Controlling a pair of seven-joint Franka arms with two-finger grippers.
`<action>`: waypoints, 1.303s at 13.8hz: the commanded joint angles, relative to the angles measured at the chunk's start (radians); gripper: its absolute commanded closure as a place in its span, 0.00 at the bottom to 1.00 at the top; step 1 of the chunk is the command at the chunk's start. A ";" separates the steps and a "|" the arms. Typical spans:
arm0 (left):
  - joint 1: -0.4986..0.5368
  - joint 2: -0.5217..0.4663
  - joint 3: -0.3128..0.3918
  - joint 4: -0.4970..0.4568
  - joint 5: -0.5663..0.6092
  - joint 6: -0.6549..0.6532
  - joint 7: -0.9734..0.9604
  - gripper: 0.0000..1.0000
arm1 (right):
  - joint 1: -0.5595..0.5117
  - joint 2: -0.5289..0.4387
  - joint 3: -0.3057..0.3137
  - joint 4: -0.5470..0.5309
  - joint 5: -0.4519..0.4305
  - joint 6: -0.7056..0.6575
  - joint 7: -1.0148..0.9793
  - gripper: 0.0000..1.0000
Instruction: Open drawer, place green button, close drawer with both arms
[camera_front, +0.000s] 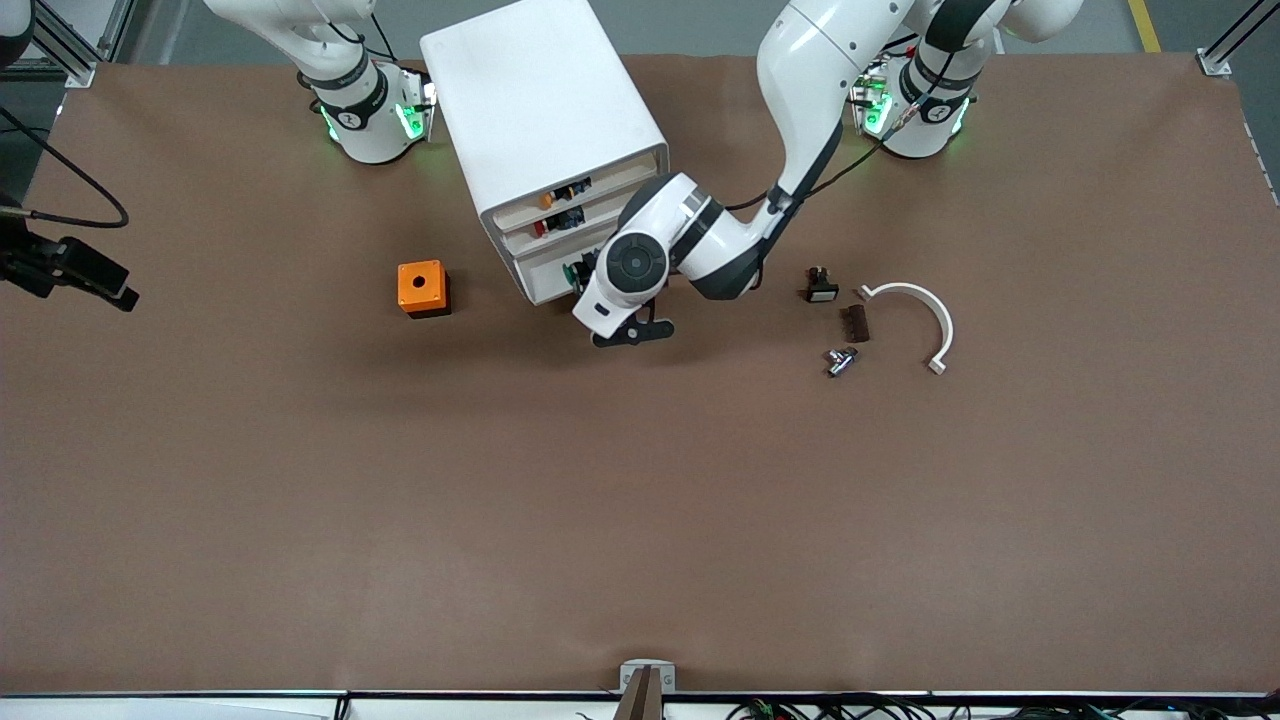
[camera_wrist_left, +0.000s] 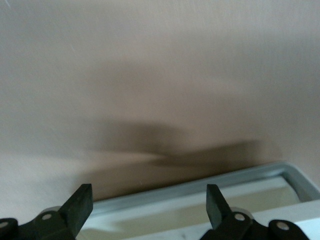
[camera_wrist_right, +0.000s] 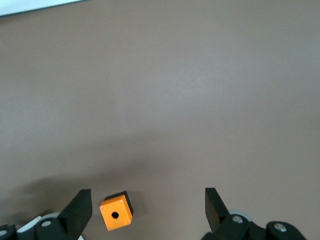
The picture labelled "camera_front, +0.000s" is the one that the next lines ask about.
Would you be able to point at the red push button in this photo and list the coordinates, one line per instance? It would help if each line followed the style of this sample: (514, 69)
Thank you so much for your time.
(540, 228)

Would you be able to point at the orange button enclosure box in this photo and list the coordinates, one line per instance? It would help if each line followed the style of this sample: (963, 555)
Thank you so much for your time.
(408, 295)

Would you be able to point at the green push button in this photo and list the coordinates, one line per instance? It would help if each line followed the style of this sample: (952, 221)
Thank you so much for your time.
(571, 271)

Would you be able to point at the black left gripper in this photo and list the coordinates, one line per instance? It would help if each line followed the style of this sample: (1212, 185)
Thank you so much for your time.
(588, 270)

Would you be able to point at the white table edge rail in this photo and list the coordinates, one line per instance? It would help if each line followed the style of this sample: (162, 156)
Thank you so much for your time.
(200, 708)

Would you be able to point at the white-capped black push button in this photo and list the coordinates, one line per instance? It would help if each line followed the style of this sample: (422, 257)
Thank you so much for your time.
(822, 292)

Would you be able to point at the grey metal bracket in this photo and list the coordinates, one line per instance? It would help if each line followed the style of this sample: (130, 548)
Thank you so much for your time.
(628, 680)

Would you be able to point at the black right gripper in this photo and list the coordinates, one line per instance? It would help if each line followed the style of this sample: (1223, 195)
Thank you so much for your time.
(40, 262)

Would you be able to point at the chrome metal valve fitting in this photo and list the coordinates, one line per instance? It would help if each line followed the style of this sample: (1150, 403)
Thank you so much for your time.
(840, 362)

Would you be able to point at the white drawer cabinet housing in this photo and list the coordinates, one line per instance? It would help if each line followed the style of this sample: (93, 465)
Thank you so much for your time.
(530, 90)

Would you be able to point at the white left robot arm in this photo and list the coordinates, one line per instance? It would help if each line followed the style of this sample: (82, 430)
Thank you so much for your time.
(800, 80)

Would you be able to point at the brown post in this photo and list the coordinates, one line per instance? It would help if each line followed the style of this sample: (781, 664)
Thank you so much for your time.
(640, 700)

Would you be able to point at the aluminium frame profile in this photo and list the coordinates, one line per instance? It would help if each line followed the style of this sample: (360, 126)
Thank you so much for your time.
(1215, 62)
(80, 70)

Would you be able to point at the white plastic drawer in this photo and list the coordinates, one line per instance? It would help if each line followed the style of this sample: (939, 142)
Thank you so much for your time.
(540, 280)
(610, 180)
(512, 243)

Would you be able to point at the brown plastic block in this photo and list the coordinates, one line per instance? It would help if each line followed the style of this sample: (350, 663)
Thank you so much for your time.
(855, 325)

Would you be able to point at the orange push button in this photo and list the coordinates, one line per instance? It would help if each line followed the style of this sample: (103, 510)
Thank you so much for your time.
(547, 200)

